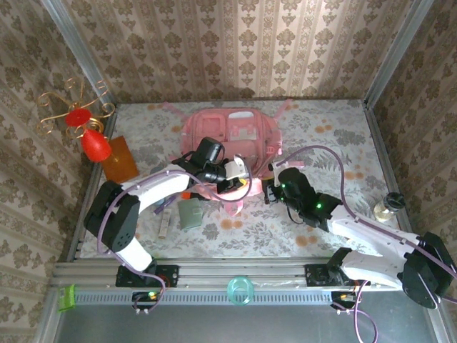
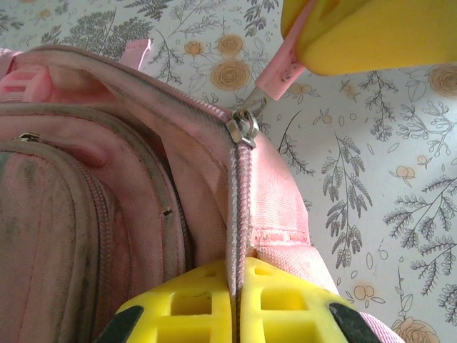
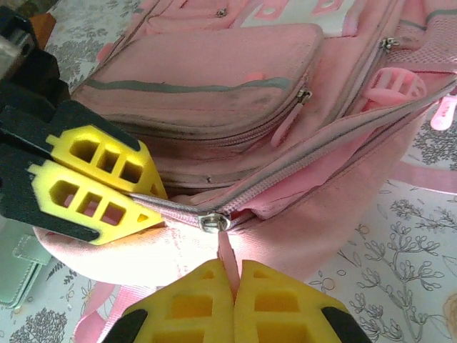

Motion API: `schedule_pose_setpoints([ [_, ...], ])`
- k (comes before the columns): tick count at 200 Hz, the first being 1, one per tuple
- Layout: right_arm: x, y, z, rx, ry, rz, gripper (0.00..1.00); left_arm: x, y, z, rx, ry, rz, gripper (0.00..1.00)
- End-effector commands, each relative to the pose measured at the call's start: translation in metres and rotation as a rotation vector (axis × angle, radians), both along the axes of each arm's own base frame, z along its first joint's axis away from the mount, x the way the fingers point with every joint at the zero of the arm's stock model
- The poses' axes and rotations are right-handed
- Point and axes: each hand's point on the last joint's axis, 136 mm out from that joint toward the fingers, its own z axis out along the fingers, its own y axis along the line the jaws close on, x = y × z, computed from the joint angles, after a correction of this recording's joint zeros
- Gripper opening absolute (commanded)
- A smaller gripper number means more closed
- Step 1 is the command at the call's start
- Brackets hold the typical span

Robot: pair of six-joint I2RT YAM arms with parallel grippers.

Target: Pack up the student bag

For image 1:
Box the pink student backpack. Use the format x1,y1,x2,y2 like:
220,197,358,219
162,99,305,218

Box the purple pen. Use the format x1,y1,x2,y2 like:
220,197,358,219
153,198,176,215

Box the glass bottle black cap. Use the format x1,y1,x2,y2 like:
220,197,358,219
373,192,406,224

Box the orange brown base block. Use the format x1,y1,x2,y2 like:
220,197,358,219
101,135,140,182

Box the teal tape roll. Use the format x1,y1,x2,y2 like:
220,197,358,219
226,275,255,307

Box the small black circuit board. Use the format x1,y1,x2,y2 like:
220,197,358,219
330,290,358,311
131,290,162,312

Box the red and gold ornament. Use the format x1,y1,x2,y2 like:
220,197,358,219
36,76,117,164

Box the grey metal sheet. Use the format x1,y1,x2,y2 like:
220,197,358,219
53,289,442,343

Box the green packet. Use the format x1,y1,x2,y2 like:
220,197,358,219
56,284,77,313

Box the aluminium frame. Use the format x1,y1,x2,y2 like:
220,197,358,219
35,0,443,343

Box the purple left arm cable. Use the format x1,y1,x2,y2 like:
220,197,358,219
96,156,253,315

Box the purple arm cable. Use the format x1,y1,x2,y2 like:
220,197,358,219
273,144,457,343
96,156,253,315

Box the slotted grey cable duct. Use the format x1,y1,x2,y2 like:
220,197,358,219
73,289,335,307

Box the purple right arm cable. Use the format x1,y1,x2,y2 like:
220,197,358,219
273,144,457,343

